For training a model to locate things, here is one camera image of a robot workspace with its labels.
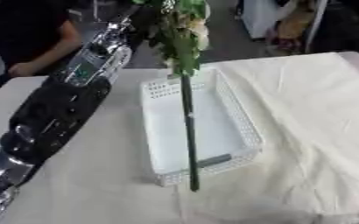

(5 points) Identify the white cabinet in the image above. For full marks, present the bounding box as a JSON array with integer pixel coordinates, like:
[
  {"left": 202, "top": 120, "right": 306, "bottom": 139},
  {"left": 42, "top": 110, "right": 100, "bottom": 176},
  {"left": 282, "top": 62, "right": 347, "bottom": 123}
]
[{"left": 236, "top": 0, "right": 284, "bottom": 40}]

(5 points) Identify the artificial flower with green stem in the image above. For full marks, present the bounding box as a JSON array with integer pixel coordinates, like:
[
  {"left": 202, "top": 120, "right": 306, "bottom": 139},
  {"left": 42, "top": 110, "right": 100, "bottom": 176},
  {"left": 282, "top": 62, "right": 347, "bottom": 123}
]
[{"left": 130, "top": 0, "right": 214, "bottom": 193}]

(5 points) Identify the black bag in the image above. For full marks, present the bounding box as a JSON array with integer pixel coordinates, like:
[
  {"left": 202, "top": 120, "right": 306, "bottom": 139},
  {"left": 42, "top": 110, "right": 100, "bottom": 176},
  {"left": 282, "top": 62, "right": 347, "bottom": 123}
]
[{"left": 309, "top": 0, "right": 359, "bottom": 57}]

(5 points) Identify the person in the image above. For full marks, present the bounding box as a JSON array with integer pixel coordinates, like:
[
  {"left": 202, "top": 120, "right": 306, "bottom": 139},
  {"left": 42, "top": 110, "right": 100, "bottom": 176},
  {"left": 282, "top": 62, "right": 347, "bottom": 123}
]
[{"left": 0, "top": 0, "right": 85, "bottom": 100}]

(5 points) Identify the yellow and pink bundle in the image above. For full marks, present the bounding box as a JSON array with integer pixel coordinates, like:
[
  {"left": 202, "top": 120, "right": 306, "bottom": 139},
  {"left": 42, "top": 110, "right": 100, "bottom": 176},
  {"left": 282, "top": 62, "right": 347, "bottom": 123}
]
[{"left": 266, "top": 0, "right": 318, "bottom": 55}]

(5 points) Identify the small grey flat bar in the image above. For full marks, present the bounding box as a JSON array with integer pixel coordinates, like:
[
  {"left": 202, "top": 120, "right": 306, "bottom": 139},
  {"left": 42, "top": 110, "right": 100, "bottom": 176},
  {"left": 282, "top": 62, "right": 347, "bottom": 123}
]
[{"left": 194, "top": 153, "right": 235, "bottom": 169}]

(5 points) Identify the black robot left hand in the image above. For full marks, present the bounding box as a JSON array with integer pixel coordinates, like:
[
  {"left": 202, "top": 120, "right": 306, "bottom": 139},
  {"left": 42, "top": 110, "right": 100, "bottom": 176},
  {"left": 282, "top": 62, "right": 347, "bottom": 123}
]
[{"left": 119, "top": 0, "right": 165, "bottom": 40}]

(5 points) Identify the white perforated plastic basket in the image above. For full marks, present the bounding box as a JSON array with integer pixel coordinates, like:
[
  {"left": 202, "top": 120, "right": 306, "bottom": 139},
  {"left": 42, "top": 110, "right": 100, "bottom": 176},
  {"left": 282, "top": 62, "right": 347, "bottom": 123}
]
[{"left": 137, "top": 67, "right": 265, "bottom": 187}]

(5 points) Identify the person's hand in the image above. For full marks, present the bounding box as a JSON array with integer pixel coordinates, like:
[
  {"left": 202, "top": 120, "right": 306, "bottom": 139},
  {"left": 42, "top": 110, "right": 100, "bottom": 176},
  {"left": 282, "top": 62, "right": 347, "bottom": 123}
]
[{"left": 6, "top": 61, "right": 42, "bottom": 79}]

